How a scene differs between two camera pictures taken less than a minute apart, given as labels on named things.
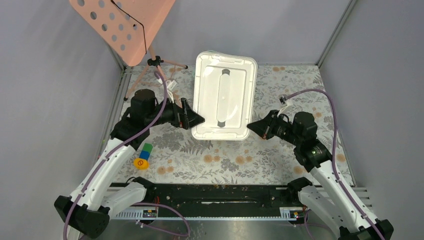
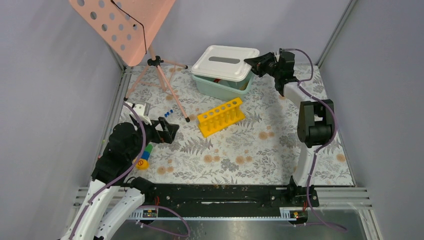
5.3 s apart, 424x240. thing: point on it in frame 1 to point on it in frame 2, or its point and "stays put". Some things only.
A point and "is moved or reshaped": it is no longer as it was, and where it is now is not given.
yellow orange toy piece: (141, 164) stays put
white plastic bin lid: (224, 95) is moved or reshaped
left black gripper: (185, 117) to (167, 135)
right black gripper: (264, 127) to (259, 63)
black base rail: (220, 200) stays put
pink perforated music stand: (130, 26) stays put
